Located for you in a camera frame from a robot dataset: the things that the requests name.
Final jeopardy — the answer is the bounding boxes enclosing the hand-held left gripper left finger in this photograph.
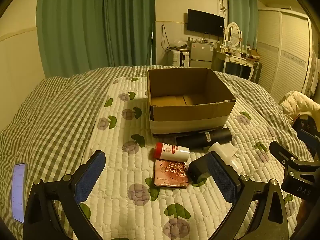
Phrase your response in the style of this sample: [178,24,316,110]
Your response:
[22,150,107,240]

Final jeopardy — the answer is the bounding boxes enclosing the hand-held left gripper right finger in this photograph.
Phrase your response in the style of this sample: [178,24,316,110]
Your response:
[210,152,290,240]

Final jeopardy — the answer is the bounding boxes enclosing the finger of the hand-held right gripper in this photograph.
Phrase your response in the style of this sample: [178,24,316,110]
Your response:
[269,141,300,168]
[291,115,320,153]

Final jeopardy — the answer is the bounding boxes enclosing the small black box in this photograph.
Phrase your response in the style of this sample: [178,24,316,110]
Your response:
[188,154,215,183]

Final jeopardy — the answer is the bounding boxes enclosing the white charger block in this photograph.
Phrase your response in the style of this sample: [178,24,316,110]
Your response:
[208,142,238,162]

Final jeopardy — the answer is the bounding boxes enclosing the black cylinder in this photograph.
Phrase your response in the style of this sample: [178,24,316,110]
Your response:
[175,127,233,149]

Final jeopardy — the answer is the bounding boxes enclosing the pink rose-patterned case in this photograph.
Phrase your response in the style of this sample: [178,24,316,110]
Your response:
[154,159,188,188]

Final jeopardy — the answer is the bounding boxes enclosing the white bottle with red cap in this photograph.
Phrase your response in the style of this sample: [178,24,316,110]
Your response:
[154,142,190,162]

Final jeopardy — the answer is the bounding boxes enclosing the brown cardboard box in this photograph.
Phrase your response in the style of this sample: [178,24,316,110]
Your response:
[147,67,237,137]

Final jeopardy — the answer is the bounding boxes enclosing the white puffer jacket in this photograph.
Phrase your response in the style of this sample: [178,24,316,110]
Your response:
[279,91,320,123]

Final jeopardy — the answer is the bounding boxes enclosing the hanging white clothes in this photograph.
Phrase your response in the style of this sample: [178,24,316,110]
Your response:
[310,50,320,95]

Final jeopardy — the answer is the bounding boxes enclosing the smartphone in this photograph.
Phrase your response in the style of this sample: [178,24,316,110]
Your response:
[11,163,28,224]

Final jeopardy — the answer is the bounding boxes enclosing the dark suitcase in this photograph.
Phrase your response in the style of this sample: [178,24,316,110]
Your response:
[252,61,262,83]

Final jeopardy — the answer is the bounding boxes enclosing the white louvred wardrobe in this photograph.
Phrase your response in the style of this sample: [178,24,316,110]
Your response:
[256,7,313,103]

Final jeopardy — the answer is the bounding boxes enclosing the white dressing table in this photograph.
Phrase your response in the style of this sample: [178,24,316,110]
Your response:
[212,50,255,80]

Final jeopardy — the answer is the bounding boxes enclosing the silver small fridge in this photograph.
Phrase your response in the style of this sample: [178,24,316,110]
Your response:
[188,41,213,68]

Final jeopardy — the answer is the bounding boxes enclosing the white oval mirror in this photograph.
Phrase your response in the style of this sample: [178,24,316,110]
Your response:
[224,22,243,48]

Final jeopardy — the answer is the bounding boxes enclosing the white suitcase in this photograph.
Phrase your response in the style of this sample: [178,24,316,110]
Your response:
[172,49,190,67]

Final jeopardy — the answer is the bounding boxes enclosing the clear plastic bag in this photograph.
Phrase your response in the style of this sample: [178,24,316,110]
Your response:
[171,40,188,51]

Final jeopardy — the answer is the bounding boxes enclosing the narrow green curtain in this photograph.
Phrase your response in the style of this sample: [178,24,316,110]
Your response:
[227,0,258,50]

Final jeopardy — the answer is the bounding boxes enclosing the white stand pole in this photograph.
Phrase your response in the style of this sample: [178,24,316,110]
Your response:
[151,22,156,65]

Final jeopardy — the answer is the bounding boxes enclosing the wide green curtain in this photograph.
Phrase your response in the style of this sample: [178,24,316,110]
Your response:
[36,0,156,78]

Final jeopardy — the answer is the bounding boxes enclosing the black wall television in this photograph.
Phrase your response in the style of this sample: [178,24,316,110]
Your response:
[187,9,225,37]

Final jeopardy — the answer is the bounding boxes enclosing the hanging wall cable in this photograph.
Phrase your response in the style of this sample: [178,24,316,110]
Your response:
[161,24,175,52]

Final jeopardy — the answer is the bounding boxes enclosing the air conditioner cable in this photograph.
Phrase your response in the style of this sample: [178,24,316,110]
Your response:
[219,0,228,18]

